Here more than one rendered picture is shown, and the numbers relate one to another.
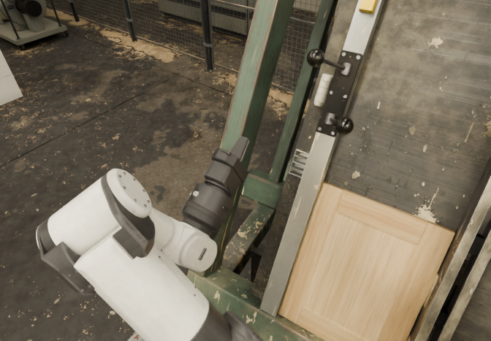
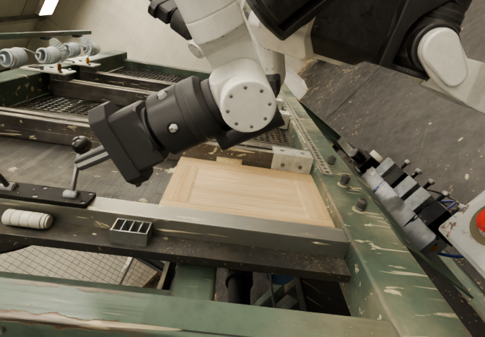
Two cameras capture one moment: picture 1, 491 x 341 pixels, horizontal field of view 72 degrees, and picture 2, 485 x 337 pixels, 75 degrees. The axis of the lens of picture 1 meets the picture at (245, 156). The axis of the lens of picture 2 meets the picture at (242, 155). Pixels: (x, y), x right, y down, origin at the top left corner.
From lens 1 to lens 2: 0.92 m
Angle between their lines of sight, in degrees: 90
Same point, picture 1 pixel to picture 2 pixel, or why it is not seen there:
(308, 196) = (173, 211)
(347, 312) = (283, 193)
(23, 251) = not seen: outside the picture
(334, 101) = (49, 193)
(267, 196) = (196, 290)
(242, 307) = (367, 254)
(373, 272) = (234, 182)
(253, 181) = not seen: hidden behind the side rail
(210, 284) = (387, 304)
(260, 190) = not seen: hidden behind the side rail
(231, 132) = (64, 302)
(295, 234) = (226, 218)
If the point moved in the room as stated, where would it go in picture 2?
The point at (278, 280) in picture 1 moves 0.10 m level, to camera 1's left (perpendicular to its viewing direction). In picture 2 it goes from (294, 228) to (320, 238)
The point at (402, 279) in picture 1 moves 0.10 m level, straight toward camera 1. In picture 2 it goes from (229, 171) to (251, 149)
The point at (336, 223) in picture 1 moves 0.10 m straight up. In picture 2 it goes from (200, 202) to (164, 178)
